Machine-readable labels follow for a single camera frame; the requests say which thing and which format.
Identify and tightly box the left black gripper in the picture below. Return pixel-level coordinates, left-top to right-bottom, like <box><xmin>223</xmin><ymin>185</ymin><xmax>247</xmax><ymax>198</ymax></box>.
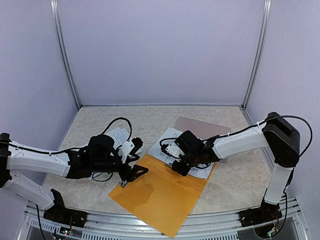
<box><xmin>91</xmin><ymin>154</ymin><xmax>149</xmax><ymax>182</ymax></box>

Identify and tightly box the metal folder spine clip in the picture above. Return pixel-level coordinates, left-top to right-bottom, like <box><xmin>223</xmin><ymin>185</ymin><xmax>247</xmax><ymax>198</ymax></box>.
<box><xmin>165</xmin><ymin>162</ymin><xmax>172</xmax><ymax>168</ymax></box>

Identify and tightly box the stack of printed papers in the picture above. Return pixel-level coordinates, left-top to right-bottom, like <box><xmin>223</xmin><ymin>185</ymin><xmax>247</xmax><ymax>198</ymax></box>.
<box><xmin>148</xmin><ymin>127</ymin><xmax>217</xmax><ymax>179</ymax></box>

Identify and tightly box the orange file folder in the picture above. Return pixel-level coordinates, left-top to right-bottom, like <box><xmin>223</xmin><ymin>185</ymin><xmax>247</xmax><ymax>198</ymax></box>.
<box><xmin>108</xmin><ymin>154</ymin><xmax>209</xmax><ymax>238</ymax></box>

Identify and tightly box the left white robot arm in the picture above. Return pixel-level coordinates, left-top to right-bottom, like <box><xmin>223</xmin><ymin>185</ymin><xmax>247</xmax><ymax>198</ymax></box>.
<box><xmin>0</xmin><ymin>133</ymin><xmax>149</xmax><ymax>223</ymax></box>

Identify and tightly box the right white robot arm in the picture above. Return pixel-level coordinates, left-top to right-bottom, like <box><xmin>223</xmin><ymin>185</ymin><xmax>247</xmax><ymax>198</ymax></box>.
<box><xmin>161</xmin><ymin>112</ymin><xmax>300</xmax><ymax>222</ymax></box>

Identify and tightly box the metal folder cover clip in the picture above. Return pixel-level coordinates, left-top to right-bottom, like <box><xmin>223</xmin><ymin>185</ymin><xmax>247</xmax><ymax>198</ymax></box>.
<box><xmin>118</xmin><ymin>180</ymin><xmax>128</xmax><ymax>188</ymax></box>

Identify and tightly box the remaining white paper stack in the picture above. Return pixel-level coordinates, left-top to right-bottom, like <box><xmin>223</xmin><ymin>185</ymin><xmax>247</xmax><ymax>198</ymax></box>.
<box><xmin>105</xmin><ymin>127</ymin><xmax>129</xmax><ymax>149</ymax></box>

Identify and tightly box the translucent grey plastic sheet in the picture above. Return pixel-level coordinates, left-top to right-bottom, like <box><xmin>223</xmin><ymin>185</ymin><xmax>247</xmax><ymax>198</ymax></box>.
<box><xmin>174</xmin><ymin>116</ymin><xmax>231</xmax><ymax>164</ymax></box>

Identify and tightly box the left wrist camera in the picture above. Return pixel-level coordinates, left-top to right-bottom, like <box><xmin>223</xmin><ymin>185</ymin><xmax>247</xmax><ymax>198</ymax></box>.
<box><xmin>118</xmin><ymin>137</ymin><xmax>143</xmax><ymax>163</ymax></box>

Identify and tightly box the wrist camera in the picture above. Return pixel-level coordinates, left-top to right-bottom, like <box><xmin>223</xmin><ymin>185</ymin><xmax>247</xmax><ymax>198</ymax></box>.
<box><xmin>118</xmin><ymin>137</ymin><xmax>143</xmax><ymax>163</ymax></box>
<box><xmin>160</xmin><ymin>143</ymin><xmax>181</xmax><ymax>159</ymax></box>

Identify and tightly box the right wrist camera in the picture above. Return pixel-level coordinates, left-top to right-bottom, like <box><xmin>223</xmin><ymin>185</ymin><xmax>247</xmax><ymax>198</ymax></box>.
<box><xmin>160</xmin><ymin>143</ymin><xmax>181</xmax><ymax>159</ymax></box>

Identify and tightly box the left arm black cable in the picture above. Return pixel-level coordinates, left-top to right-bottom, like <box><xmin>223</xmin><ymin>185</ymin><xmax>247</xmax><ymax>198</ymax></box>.
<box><xmin>7</xmin><ymin>117</ymin><xmax>133</xmax><ymax>183</ymax></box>

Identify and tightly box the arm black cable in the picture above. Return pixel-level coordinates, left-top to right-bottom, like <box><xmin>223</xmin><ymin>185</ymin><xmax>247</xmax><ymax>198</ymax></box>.
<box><xmin>7</xmin><ymin>117</ymin><xmax>133</xmax><ymax>183</ymax></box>
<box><xmin>158</xmin><ymin>115</ymin><xmax>313</xmax><ymax>201</ymax></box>

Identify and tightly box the front aluminium rail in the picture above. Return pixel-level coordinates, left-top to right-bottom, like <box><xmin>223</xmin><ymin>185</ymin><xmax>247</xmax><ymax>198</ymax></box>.
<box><xmin>22</xmin><ymin>197</ymin><xmax>308</xmax><ymax>240</ymax></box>

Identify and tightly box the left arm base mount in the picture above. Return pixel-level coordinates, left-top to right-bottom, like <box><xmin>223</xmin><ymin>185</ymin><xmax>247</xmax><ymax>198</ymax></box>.
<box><xmin>43</xmin><ymin>206</ymin><xmax>88</xmax><ymax>228</ymax></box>

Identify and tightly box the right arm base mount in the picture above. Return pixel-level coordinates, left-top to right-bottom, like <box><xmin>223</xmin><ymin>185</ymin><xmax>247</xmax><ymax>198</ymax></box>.
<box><xmin>238</xmin><ymin>208</ymin><xmax>283</xmax><ymax>228</ymax></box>

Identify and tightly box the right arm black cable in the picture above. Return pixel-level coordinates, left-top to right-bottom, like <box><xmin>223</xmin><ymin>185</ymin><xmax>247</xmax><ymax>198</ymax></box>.
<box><xmin>158</xmin><ymin>115</ymin><xmax>313</xmax><ymax>201</ymax></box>

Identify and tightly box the left aluminium frame post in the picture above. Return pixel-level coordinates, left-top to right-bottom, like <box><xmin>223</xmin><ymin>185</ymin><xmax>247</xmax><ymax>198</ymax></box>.
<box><xmin>49</xmin><ymin>0</ymin><xmax>82</xmax><ymax>110</ymax></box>

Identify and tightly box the aluminium frame post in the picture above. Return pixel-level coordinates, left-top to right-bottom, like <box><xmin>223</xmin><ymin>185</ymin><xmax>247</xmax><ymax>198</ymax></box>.
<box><xmin>49</xmin><ymin>0</ymin><xmax>82</xmax><ymax>110</ymax></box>
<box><xmin>241</xmin><ymin>0</ymin><xmax>272</xmax><ymax>111</ymax></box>

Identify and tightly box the right aluminium frame post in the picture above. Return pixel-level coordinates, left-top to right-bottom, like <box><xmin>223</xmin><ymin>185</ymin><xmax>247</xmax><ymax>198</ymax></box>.
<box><xmin>241</xmin><ymin>0</ymin><xmax>272</xmax><ymax>111</ymax></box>

